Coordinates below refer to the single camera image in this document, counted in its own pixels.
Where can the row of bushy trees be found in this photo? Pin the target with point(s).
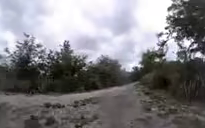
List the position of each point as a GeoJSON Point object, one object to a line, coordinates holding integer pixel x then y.
{"type": "Point", "coordinates": [66, 71]}

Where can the grey dirt path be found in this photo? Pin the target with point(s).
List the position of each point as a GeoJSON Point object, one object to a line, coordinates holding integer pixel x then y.
{"type": "Point", "coordinates": [118, 108]}

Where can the dry grass bushes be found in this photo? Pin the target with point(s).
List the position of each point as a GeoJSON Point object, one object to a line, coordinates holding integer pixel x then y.
{"type": "Point", "coordinates": [176, 78]}

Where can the tall dark tree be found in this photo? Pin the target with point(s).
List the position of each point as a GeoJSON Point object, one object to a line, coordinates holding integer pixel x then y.
{"type": "Point", "coordinates": [193, 26]}

